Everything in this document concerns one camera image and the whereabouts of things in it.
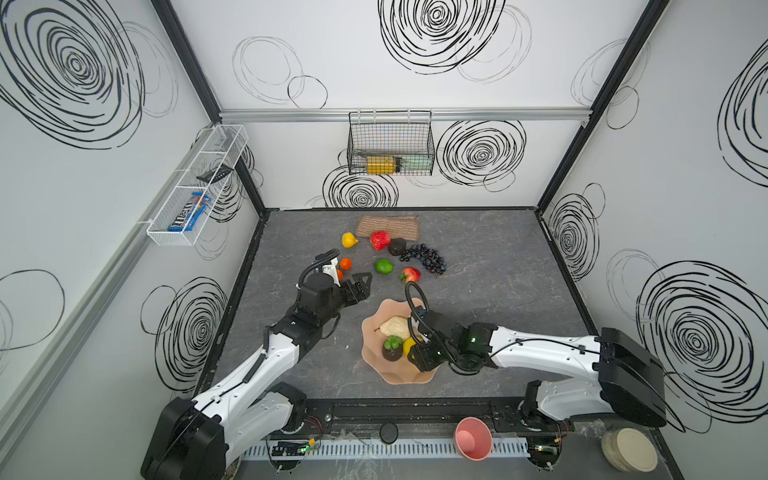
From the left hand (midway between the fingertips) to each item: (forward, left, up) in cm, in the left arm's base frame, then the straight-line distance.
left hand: (363, 278), depth 80 cm
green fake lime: (+13, -5, -14) cm, 19 cm away
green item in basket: (+30, -14, +16) cm, 37 cm away
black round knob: (-34, -8, -6) cm, 36 cm away
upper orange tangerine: (+14, +8, -15) cm, 23 cm away
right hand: (-16, -14, -12) cm, 24 cm away
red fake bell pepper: (+22, -3, -12) cm, 26 cm away
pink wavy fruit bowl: (-19, -11, -16) cm, 27 cm away
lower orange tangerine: (+10, +10, -14) cm, 20 cm away
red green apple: (+10, -13, -13) cm, 21 cm away
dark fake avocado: (+21, -9, -14) cm, 27 cm away
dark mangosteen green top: (-15, -8, -10) cm, 20 cm away
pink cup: (-34, -28, -16) cm, 47 cm away
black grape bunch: (+18, -20, -14) cm, 30 cm away
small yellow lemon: (+23, +9, -13) cm, 28 cm away
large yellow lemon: (-14, -12, -10) cm, 21 cm away
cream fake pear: (-9, -9, -10) cm, 16 cm away
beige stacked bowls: (-35, -61, -10) cm, 71 cm away
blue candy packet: (+3, +41, +18) cm, 45 cm away
